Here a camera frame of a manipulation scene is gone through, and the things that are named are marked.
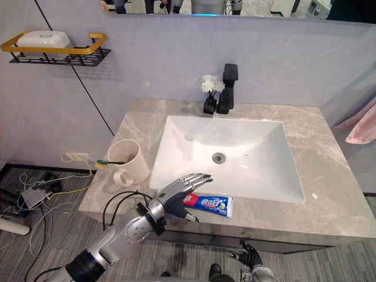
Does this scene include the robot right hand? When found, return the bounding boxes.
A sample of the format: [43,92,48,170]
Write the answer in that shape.
[226,239,264,269]

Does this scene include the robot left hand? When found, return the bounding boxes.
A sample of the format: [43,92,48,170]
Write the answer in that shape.
[155,173,214,223]

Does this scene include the dark vanity cabinet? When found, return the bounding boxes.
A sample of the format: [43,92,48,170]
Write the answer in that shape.
[145,229,334,255]

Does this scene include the blue red toothpaste tube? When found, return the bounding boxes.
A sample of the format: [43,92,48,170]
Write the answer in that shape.
[182,193,234,219]

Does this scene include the cream ceramic mug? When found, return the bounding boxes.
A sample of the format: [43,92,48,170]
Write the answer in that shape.
[106,139,151,186]

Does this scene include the green toothbrush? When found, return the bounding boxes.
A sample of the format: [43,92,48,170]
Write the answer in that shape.
[96,158,130,170]

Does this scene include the white rectangular sink basin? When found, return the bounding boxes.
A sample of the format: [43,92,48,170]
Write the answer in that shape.
[149,115,306,204]

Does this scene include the black square vase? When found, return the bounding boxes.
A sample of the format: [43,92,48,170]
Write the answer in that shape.
[203,98,218,115]

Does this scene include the black square faucet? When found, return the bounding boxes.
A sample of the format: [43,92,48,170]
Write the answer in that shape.
[216,62,240,116]

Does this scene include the white artificial flowers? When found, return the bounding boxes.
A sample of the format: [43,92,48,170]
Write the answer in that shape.
[201,74,226,95]

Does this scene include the grey flat device box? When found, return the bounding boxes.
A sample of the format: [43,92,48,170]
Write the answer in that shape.
[21,185,52,210]

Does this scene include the white cylinder object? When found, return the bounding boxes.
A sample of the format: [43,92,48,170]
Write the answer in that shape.
[0,219,31,236]

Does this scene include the pink towel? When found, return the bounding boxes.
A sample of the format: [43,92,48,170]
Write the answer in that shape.
[334,103,376,145]

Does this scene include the white soap box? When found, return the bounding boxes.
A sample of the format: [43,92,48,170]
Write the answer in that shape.
[15,29,73,60]

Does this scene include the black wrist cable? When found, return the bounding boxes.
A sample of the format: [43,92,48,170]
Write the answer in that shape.
[102,190,156,233]

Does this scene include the yellow cable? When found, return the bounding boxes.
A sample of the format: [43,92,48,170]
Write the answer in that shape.
[46,152,96,201]

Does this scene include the black floor frame bar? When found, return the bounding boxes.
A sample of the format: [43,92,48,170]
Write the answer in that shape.
[0,162,98,179]

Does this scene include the black gold wall rack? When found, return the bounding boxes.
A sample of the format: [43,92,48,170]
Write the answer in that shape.
[0,31,112,68]

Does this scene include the wall mirror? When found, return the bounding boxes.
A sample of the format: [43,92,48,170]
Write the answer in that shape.
[99,0,376,22]

